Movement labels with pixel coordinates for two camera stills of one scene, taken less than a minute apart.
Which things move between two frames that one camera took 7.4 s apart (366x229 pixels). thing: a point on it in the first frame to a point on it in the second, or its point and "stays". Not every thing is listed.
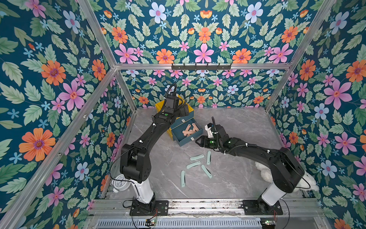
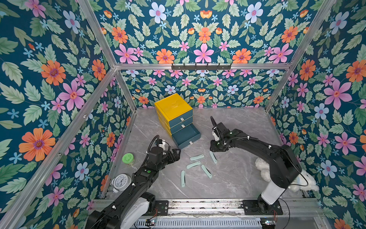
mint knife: [197, 157] stays
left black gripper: [185, 109] to [175, 157]
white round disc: [121, 182] stays
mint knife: [193, 164] stays
